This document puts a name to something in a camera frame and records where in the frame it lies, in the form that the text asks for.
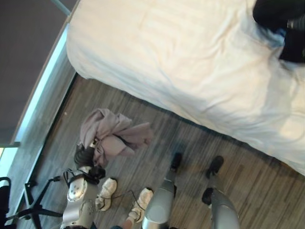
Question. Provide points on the pale window ledge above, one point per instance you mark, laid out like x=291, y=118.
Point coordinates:
x=40, y=83

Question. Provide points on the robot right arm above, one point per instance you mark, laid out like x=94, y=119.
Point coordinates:
x=294, y=45

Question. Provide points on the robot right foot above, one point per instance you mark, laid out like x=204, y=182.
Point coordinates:
x=215, y=165

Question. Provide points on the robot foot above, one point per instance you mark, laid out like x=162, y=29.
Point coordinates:
x=215, y=165
x=176, y=161

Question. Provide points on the person's leg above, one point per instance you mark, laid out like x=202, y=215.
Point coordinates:
x=126, y=224

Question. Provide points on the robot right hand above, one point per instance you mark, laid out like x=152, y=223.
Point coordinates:
x=274, y=10

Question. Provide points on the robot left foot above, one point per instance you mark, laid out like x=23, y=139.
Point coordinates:
x=176, y=161

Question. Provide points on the white sneaker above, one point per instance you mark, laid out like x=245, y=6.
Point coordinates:
x=141, y=205
x=107, y=193

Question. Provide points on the pinkish grey garment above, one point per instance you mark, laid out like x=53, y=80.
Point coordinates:
x=112, y=133

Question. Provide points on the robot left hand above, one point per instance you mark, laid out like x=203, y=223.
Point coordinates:
x=83, y=157

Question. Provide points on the white bed sheet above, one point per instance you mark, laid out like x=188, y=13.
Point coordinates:
x=190, y=62

